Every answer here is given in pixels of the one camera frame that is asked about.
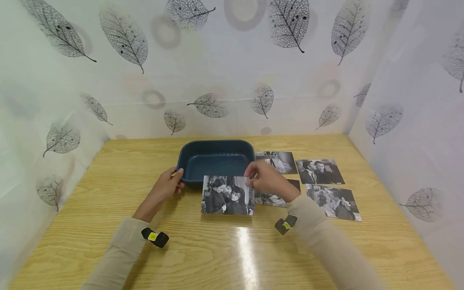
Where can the dark blue plastic tray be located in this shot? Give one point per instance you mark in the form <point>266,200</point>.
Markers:
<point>214,163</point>

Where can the black wrist band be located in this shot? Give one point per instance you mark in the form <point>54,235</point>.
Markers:
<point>156,237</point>
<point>285,224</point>

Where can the person's left hand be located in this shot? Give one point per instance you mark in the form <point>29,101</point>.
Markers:
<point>167,186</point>

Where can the black and white two-men photo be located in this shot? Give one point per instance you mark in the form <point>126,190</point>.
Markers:
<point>319,172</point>

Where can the person's right thumb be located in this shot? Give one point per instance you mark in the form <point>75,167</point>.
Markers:
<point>253,183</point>

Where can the black and white couple photo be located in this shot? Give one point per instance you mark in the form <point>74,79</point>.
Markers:
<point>224,197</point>

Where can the person's left fingers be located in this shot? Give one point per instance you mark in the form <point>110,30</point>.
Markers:
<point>180,187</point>

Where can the person's right forearm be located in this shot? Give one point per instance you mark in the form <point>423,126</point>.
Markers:
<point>330,245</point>

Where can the person's right index finger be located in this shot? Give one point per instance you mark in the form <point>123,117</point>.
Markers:
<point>255,168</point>

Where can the black and white dress photo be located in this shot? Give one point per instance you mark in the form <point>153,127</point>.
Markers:
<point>281,162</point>

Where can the person's left thumb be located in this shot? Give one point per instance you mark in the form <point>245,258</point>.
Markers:
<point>177,173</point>

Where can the person's left forearm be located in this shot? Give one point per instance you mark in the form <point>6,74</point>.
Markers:
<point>125,245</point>

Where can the person's right hand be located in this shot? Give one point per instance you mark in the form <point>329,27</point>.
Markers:
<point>273,181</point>

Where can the black and white crowd photo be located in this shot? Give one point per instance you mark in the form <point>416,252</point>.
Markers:
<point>335,201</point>

